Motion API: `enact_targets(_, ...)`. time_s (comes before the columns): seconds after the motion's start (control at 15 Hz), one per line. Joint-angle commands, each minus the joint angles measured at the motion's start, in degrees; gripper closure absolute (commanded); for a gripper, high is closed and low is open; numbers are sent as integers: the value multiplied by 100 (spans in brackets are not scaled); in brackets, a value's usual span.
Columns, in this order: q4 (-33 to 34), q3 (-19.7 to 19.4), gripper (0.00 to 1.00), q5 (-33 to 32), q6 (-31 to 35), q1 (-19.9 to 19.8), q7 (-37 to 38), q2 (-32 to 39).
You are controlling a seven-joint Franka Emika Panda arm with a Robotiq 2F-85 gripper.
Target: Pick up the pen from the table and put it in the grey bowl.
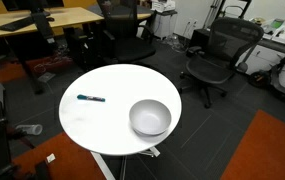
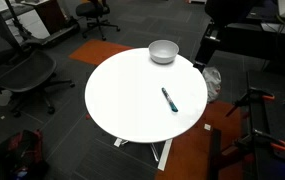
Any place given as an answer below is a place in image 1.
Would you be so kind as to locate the teal marker pen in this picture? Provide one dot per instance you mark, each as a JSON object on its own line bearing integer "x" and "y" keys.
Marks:
{"x": 90, "y": 98}

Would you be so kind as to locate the black padded office chair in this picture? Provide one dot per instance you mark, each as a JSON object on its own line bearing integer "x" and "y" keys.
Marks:
{"x": 130, "y": 48}

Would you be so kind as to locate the white table base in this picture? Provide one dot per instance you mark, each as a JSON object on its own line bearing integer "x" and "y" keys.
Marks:
{"x": 99, "y": 164}

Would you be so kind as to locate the black computer tower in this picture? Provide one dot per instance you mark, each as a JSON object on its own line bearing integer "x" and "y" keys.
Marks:
{"x": 78, "y": 45}

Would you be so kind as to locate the black electric scooter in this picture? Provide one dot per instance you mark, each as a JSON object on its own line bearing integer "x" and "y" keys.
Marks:
{"x": 275, "y": 78}

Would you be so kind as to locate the black mesh office chair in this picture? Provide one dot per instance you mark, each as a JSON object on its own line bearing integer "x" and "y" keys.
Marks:
{"x": 215, "y": 66}

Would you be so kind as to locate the light wooden desk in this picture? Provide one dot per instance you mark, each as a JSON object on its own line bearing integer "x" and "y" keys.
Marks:
{"x": 68, "y": 16}

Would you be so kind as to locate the small white card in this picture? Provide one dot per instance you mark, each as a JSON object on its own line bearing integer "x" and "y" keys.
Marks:
{"x": 51, "y": 158}

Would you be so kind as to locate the black keyboard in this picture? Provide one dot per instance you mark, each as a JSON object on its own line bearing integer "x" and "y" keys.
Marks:
{"x": 15, "y": 24}

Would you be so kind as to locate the green box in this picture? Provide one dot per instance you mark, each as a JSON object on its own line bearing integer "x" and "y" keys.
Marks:
{"x": 277, "y": 23}

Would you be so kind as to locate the black monitor stand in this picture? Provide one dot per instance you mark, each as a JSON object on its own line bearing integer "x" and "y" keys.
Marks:
{"x": 43, "y": 23}

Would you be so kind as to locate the grey bowl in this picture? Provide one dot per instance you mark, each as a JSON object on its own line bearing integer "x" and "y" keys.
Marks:
{"x": 150, "y": 117}

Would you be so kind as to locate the clear plastic cup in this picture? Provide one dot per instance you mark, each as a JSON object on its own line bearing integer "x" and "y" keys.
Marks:
{"x": 30, "y": 129}

